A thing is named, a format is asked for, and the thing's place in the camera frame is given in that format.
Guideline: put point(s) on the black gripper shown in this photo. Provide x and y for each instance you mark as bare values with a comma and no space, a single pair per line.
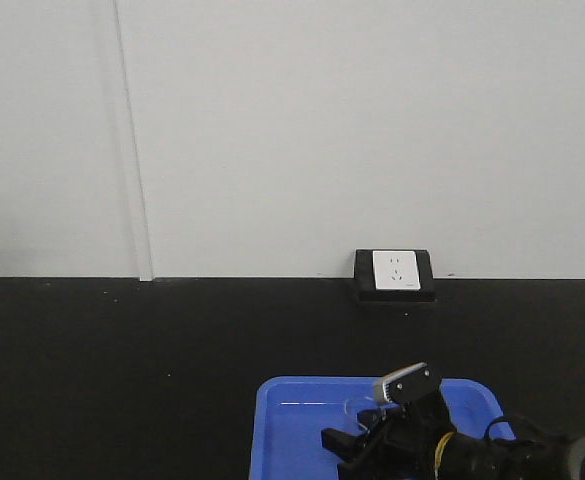
396,443

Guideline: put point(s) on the clear glass beaker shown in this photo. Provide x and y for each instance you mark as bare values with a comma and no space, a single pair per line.
353,405

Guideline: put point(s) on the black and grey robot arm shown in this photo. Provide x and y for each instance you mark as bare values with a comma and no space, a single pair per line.
541,455

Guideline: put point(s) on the blue plastic tray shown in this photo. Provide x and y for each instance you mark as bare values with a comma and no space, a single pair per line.
291,412

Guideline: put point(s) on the black socket housing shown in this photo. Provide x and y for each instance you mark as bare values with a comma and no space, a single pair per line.
365,286

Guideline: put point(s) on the white power socket plate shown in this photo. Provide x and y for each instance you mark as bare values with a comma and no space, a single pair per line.
395,270

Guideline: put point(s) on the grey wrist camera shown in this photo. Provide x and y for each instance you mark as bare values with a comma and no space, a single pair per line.
406,384

